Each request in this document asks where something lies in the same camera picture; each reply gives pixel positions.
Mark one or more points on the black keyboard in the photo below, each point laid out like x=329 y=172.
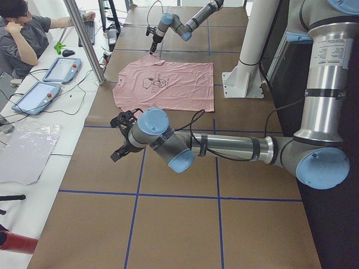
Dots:
x=90 y=30

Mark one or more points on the blue teach pendant far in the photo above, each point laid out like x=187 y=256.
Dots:
x=63 y=70

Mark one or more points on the blue teach pendant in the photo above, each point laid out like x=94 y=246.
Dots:
x=63 y=70
x=37 y=98

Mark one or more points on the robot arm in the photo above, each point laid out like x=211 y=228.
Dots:
x=313 y=154
x=173 y=21

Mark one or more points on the black computer mouse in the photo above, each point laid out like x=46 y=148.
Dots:
x=67 y=53

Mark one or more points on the red cylinder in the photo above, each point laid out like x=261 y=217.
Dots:
x=17 y=243

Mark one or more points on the clear plastic bag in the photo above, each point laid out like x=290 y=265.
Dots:
x=24 y=157

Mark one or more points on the blue teach pendant near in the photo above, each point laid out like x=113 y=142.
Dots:
x=37 y=98

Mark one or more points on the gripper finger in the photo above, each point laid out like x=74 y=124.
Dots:
x=153 y=48
x=119 y=153

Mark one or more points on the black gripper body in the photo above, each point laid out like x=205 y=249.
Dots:
x=125 y=143
x=155 y=41

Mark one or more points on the aluminium frame post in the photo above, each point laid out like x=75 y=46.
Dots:
x=85 y=40

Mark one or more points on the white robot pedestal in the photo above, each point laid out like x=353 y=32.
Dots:
x=244 y=81

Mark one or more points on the pink printed t-shirt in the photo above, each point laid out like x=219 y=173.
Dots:
x=153 y=82

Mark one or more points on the seated person grey shirt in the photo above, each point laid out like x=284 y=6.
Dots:
x=24 y=36

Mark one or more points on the green handled tool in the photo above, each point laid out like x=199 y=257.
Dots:
x=59 y=44

